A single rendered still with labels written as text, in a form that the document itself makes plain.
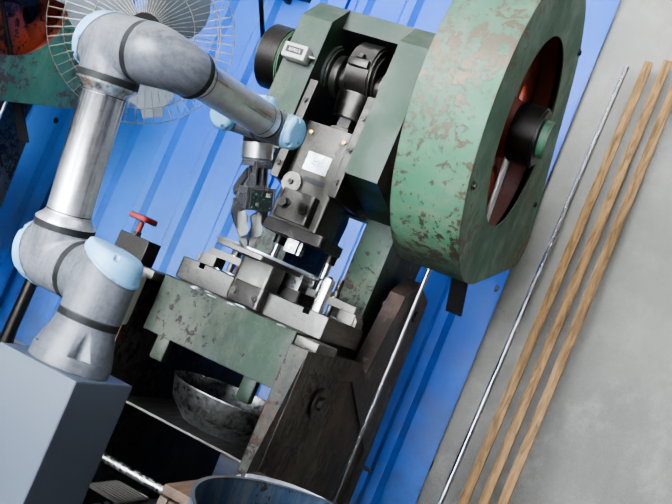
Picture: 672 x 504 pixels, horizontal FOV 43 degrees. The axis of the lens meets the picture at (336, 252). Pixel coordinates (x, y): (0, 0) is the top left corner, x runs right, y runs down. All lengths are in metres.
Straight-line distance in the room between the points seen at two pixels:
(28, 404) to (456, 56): 1.11
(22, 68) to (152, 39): 1.68
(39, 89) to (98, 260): 1.78
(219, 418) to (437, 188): 0.80
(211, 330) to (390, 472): 1.42
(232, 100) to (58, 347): 0.57
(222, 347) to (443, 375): 1.39
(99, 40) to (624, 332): 2.25
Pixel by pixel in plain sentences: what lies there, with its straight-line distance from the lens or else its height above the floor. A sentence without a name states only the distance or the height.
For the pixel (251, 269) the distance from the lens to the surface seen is 2.15.
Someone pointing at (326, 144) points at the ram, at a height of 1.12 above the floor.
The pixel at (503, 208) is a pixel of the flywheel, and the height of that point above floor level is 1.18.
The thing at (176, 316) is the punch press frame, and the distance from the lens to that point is 2.15.
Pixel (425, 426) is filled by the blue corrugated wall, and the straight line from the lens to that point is 3.30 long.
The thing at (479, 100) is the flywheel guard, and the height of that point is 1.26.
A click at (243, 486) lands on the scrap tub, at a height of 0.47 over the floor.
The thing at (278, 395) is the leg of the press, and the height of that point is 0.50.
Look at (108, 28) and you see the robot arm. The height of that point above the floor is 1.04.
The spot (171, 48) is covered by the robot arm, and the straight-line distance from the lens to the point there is 1.57.
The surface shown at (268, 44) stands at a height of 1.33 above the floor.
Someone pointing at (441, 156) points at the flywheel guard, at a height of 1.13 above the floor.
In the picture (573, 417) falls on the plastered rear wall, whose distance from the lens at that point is 3.26.
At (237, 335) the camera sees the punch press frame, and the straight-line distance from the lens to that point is 2.07.
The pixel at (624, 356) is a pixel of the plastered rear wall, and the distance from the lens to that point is 3.26.
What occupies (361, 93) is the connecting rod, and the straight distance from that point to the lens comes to 2.32.
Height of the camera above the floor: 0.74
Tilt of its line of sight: 3 degrees up
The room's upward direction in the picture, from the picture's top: 23 degrees clockwise
